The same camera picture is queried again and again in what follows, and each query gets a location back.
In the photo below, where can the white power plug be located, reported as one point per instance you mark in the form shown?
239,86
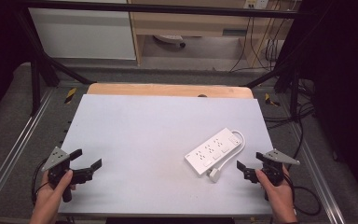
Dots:
214,175

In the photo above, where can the white table board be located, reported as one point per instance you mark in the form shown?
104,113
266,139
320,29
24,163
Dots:
143,149

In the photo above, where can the black curtain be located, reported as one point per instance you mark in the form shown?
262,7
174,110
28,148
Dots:
0,46
345,93

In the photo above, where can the yellow black tape strip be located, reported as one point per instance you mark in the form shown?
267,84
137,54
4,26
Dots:
70,95
270,100

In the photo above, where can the person's right hand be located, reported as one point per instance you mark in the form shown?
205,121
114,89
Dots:
279,196

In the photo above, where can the person's left hand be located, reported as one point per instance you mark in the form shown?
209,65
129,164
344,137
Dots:
48,199

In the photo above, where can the wooden table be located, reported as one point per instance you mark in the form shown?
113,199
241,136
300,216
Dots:
167,90

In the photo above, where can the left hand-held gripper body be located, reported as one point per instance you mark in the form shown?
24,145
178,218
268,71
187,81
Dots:
56,157

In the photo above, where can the white wall socket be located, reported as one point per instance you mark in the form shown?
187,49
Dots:
256,3

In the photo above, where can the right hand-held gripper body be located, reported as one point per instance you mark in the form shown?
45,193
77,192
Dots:
276,169

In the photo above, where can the white floor power strip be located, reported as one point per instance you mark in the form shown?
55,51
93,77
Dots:
169,39

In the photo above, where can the white cabinet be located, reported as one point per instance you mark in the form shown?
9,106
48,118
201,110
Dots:
84,34

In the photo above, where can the black metal frame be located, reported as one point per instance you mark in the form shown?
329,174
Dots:
155,8

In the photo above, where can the aluminium floor rail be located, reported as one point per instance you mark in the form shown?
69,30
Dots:
15,146
320,174

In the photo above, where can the light wooden desk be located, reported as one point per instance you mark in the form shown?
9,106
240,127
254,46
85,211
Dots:
192,23

